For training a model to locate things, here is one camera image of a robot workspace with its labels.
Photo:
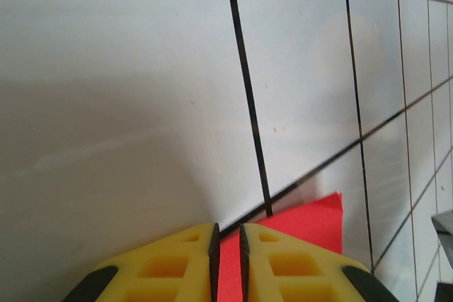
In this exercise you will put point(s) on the red square paper sheet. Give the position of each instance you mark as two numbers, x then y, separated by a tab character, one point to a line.
311	220

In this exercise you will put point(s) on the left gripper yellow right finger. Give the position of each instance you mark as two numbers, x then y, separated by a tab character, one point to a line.
293	270

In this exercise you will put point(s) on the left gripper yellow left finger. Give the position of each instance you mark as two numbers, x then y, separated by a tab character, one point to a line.
159	270

